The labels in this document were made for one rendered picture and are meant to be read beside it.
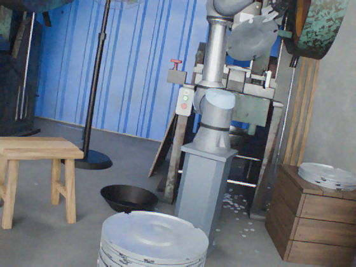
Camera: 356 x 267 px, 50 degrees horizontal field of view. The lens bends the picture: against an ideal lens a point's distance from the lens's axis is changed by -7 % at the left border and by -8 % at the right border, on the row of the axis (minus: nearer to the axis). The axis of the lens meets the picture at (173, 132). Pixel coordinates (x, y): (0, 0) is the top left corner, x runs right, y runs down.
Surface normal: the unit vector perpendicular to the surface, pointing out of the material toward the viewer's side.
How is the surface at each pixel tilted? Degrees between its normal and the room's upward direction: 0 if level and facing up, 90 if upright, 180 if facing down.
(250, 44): 125
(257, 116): 90
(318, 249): 90
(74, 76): 90
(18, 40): 74
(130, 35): 90
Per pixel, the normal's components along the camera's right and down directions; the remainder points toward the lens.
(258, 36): 0.32, 0.76
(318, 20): -0.19, 0.69
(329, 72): -0.12, 0.17
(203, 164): -0.40, 0.11
